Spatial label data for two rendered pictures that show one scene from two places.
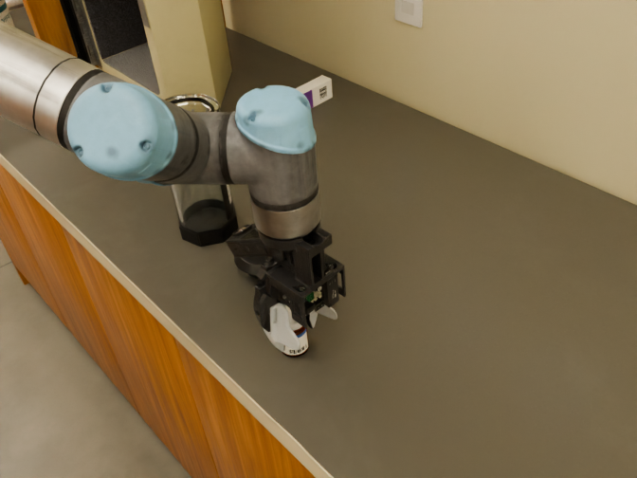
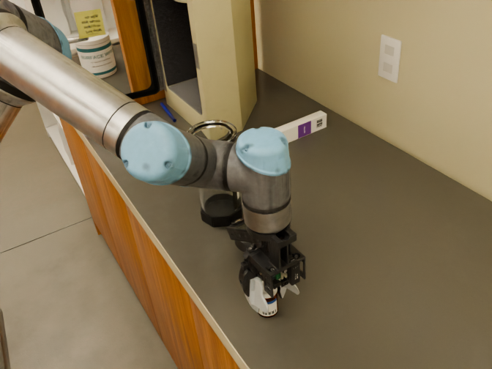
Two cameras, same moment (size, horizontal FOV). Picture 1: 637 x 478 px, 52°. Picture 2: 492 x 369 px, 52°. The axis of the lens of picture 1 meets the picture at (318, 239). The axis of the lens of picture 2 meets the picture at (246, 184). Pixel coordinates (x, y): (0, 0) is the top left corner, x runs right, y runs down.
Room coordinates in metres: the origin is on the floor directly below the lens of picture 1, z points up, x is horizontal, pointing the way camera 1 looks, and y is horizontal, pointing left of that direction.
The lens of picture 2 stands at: (-0.03, -0.06, 1.69)
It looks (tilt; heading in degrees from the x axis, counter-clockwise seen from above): 36 degrees down; 11
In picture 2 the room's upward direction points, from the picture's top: 5 degrees counter-clockwise
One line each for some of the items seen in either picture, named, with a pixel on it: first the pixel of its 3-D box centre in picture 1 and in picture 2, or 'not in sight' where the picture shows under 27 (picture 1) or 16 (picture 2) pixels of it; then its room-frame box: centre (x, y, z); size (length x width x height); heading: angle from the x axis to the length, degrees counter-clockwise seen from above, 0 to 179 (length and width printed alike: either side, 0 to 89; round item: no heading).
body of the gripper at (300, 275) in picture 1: (298, 263); (272, 250); (0.57, 0.03, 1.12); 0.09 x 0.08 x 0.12; 41
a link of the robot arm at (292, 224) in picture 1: (288, 206); (269, 209); (0.57, 0.03, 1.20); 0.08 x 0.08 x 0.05
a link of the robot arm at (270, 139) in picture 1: (275, 147); (262, 168); (0.57, 0.04, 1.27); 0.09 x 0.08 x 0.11; 81
